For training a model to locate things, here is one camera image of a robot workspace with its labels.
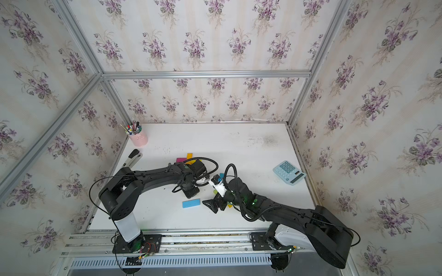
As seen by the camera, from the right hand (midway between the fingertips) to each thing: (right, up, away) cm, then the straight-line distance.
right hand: (212, 194), depth 78 cm
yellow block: (-5, +16, -2) cm, 17 cm away
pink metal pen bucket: (-45, +25, +24) cm, 57 cm away
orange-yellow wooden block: (-15, +15, +26) cm, 34 cm away
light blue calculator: (+42, +7, +16) cm, 46 cm away
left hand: (-11, -3, +11) cm, 16 cm away
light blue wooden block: (-11, -7, +7) cm, 14 cm away
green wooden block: (+1, -2, +10) cm, 11 cm away
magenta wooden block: (-21, +13, +26) cm, 36 cm away
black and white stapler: (-47, +14, +20) cm, 53 cm away
